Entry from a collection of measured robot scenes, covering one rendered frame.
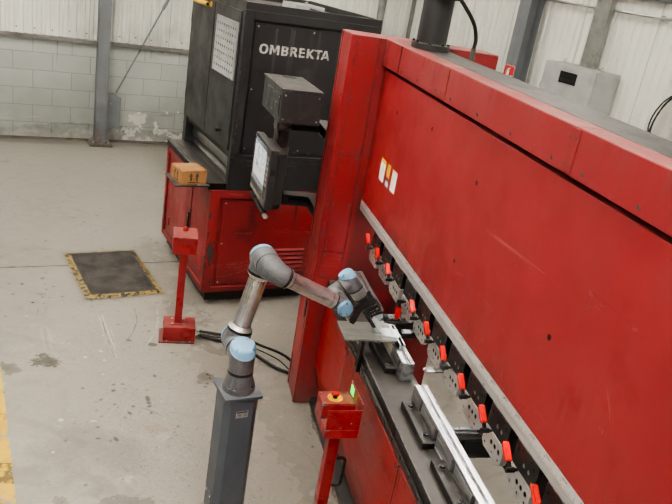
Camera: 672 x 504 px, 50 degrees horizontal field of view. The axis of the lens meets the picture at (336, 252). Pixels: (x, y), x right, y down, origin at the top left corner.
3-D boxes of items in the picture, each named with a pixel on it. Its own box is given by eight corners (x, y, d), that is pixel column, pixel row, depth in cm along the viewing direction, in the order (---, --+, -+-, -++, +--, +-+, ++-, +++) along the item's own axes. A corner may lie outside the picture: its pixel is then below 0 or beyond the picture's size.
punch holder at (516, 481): (504, 480, 232) (517, 437, 226) (528, 480, 234) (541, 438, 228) (524, 513, 219) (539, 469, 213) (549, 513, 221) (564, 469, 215)
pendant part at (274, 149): (249, 186, 460) (255, 130, 447) (267, 187, 464) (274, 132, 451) (263, 210, 420) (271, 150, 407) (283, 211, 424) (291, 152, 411)
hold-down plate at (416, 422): (400, 406, 318) (401, 400, 317) (412, 406, 319) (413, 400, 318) (421, 449, 291) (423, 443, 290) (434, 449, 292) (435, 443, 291)
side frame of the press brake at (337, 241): (286, 381, 485) (342, 28, 402) (406, 384, 506) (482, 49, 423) (292, 402, 463) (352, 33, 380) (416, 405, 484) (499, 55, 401)
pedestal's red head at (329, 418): (314, 412, 341) (320, 380, 334) (346, 412, 345) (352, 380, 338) (323, 439, 323) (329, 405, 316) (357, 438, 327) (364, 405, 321)
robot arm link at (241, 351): (230, 376, 318) (233, 349, 314) (224, 360, 330) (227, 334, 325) (256, 375, 323) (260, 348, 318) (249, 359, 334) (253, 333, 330)
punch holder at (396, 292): (387, 290, 358) (394, 260, 352) (404, 291, 360) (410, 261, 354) (396, 304, 345) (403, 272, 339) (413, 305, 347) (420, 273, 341)
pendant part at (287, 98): (247, 203, 472) (263, 72, 442) (284, 205, 480) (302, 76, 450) (263, 231, 428) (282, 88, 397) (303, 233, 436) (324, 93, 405)
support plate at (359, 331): (336, 322, 358) (336, 320, 358) (387, 324, 365) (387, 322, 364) (344, 340, 342) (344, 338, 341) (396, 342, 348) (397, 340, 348)
